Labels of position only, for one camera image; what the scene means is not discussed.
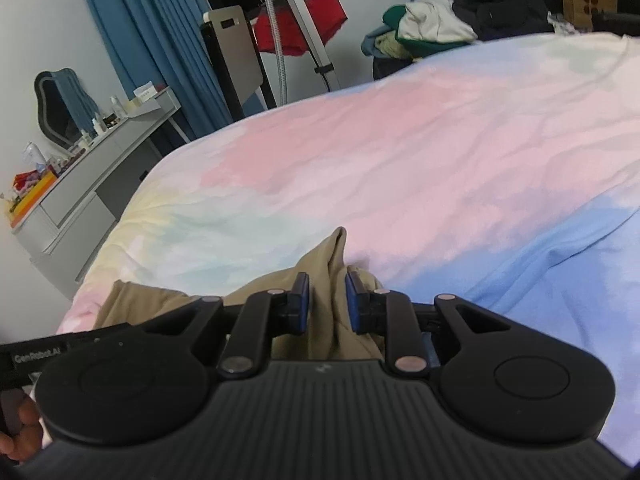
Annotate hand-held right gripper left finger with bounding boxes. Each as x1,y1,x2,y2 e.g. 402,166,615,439
142,272,311,378

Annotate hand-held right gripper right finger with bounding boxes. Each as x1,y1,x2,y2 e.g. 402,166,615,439
345,269,512,374

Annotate beige pants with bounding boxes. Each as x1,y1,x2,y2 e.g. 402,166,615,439
92,226,388,362

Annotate person's left hand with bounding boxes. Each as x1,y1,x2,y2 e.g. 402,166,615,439
0,401,44,464

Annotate orange tray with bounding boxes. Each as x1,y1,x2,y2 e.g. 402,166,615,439
7,171,59,227

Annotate pastel tie-dye blanket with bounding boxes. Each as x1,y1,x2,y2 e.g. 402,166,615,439
56,31,640,467

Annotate white dressing table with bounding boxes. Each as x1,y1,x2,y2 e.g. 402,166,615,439
10,85,182,285

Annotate wavy framed mirror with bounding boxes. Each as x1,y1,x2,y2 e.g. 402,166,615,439
33,67,101,149

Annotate white seat black chair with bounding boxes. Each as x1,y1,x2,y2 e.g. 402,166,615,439
199,5,279,127

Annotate olive yellow garment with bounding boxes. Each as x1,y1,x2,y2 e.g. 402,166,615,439
374,32,417,59

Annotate green garment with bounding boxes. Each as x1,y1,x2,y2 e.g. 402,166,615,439
382,4,473,56

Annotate garment steamer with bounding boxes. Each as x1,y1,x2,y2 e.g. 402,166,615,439
254,0,342,109

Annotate red cloth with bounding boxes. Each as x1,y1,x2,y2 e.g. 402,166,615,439
251,0,350,57

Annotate white garment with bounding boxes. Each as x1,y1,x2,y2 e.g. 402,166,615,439
399,0,479,44

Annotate dark cloth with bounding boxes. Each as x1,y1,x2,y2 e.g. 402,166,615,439
451,0,557,42

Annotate brown cardboard box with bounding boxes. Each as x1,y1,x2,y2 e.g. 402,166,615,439
560,0,619,32

